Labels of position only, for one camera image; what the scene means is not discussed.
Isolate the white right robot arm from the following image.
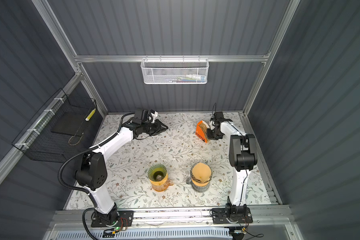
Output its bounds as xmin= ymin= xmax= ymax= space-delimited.
xmin=207 ymin=112 xmax=258 ymax=217

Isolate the orange glass carafe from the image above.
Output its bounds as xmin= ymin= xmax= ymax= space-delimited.
xmin=151 ymin=180 xmax=174 ymax=192

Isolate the grey glass dripper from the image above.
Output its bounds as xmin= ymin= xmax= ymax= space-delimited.
xmin=190 ymin=163 xmax=213 ymax=187

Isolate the orange coffee filter box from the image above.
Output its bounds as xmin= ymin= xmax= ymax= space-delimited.
xmin=195 ymin=121 xmax=210 ymax=143

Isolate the floral table mat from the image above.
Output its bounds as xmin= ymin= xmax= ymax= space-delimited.
xmin=62 ymin=112 xmax=272 ymax=210

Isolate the white wire mesh basket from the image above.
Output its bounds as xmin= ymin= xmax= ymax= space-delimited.
xmin=141 ymin=60 xmax=210 ymax=85

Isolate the black wire basket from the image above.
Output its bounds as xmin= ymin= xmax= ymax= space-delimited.
xmin=12 ymin=92 xmax=102 ymax=163

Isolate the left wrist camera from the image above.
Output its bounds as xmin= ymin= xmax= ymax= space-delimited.
xmin=151 ymin=110 xmax=159 ymax=123

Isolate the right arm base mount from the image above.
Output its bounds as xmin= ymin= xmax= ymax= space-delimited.
xmin=209 ymin=205 xmax=253 ymax=225

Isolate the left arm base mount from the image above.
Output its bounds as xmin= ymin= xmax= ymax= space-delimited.
xmin=91 ymin=210 xmax=135 ymax=228

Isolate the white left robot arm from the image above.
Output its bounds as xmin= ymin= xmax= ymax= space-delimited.
xmin=75 ymin=109 xmax=169 ymax=215

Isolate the white ribbed front panel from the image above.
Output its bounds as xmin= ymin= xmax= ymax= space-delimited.
xmin=55 ymin=227 xmax=233 ymax=240

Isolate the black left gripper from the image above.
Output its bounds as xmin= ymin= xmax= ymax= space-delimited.
xmin=141 ymin=119 xmax=168 ymax=136

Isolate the black corrugated cable hose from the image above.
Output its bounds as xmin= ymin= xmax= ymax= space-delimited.
xmin=57 ymin=112 xmax=136 ymax=240

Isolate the grey glass carafe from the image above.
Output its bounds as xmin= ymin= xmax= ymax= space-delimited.
xmin=186 ymin=177 xmax=210 ymax=193

